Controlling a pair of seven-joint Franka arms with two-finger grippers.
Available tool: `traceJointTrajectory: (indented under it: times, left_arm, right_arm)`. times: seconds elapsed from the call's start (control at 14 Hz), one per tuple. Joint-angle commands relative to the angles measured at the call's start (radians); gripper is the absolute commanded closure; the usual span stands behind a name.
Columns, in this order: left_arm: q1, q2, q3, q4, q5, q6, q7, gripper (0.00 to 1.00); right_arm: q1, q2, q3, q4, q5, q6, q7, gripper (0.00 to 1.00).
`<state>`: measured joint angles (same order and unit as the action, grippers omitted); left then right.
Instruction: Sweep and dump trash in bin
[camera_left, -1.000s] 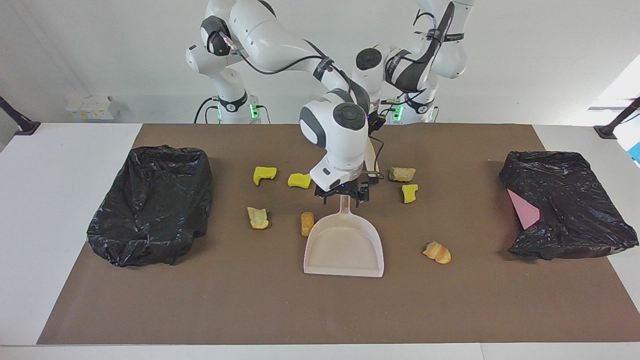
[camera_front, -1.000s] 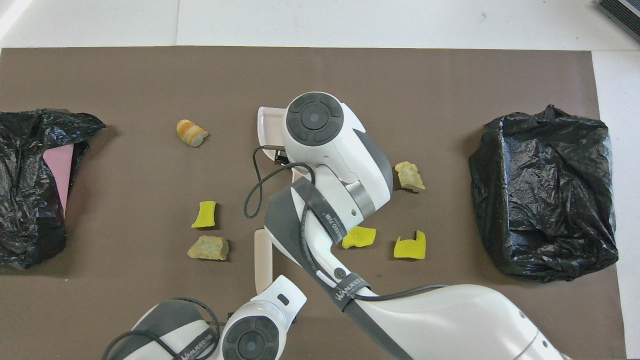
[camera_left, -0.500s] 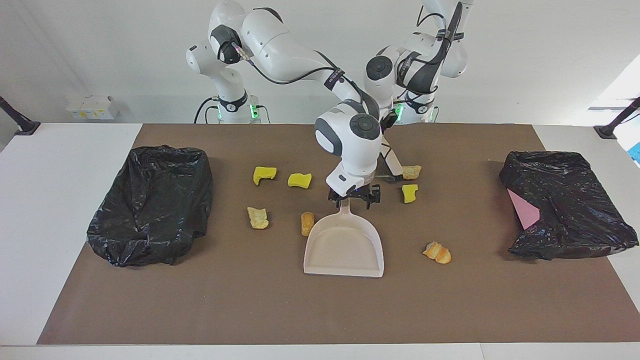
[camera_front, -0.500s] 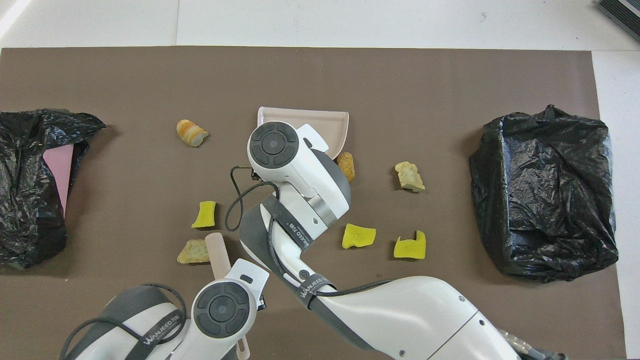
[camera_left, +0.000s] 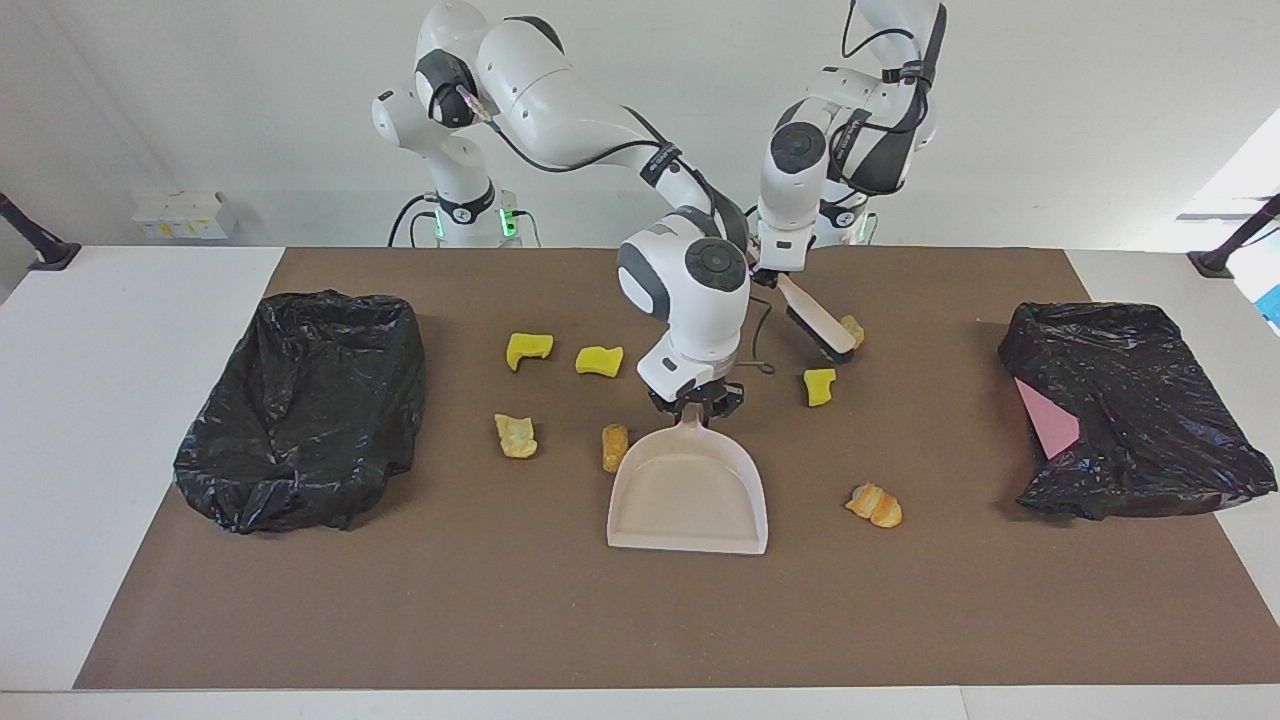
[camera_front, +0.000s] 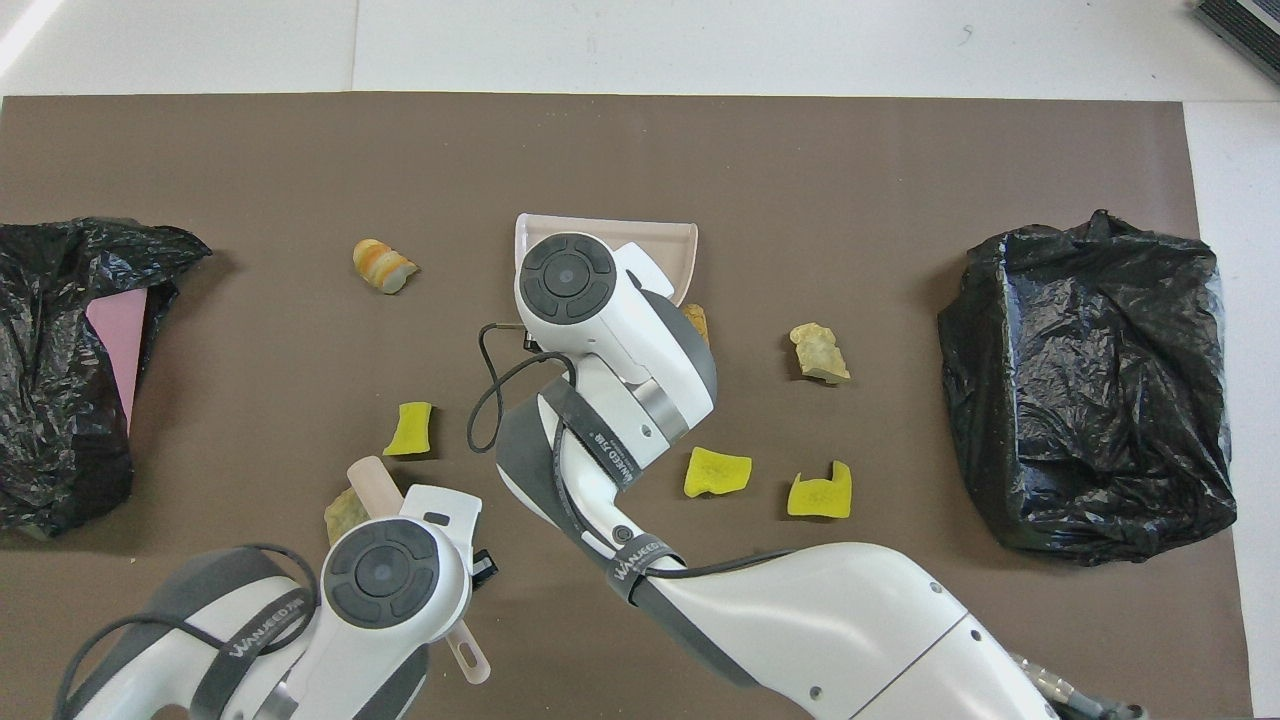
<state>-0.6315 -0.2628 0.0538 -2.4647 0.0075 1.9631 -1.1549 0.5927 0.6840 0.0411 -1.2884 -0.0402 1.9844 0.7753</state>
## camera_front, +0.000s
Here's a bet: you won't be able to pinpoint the beige hand brush black bristles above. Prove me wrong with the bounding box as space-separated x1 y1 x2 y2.
346 456 493 686

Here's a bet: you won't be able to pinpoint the tan bread chunk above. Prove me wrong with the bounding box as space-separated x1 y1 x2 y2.
323 487 373 546

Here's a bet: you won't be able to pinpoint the wedge yellow sponge piece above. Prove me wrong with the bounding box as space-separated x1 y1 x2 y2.
383 401 434 458

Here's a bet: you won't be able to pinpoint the oblong yellow sponge piece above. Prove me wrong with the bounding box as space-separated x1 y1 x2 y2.
684 446 753 499

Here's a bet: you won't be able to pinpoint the orange striped bread slice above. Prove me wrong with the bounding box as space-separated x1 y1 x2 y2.
352 238 419 295

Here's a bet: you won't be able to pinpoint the notched yellow sponge piece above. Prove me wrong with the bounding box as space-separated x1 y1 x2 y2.
787 460 854 519

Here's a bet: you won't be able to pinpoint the beige plastic dustpan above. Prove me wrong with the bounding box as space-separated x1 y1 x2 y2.
514 213 699 307

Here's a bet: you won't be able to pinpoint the pale torn bread chunk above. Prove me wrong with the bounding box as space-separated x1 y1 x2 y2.
789 322 852 385

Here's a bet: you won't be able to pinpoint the pink plastic bin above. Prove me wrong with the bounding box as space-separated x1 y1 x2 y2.
85 288 149 436

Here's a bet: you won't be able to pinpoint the black trash bag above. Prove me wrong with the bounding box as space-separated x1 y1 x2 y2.
0 217 213 541

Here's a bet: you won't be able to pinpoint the black bag lined bin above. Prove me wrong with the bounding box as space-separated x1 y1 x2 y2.
937 209 1239 567

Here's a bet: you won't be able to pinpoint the brown table mat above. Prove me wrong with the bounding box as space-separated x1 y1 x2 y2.
0 93 1253 720

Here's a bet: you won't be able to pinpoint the dark grey ribbed object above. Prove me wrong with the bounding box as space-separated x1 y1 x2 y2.
1195 0 1280 83

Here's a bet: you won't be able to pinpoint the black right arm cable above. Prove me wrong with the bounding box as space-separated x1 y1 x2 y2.
467 322 801 583

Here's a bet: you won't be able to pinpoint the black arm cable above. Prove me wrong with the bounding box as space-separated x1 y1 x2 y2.
55 543 321 720
467 322 801 583

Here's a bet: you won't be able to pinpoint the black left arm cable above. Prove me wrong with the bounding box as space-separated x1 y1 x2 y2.
55 543 321 720

